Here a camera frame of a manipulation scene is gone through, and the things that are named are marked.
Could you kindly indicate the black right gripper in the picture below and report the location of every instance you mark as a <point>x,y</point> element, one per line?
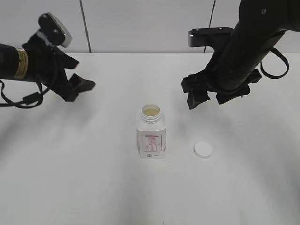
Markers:
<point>228,82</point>

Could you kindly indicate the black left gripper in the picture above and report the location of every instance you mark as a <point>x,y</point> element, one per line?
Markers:
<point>48,63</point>

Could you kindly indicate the white bottle cap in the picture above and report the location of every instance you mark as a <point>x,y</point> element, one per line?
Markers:
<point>203,150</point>

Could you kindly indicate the white yili changqing bottle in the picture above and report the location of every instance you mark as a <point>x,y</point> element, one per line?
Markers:
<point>151,132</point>

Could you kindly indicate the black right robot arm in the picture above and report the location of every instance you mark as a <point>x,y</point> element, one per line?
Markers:
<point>239,51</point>

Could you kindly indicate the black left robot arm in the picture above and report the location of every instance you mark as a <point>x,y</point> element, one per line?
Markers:
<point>13,66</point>

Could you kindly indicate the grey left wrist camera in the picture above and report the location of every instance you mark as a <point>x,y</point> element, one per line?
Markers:
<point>54,31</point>

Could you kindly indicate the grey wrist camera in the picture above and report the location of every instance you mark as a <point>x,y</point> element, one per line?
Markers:
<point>54,31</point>
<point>212,37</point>

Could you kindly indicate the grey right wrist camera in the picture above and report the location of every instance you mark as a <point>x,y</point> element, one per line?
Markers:
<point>212,37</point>

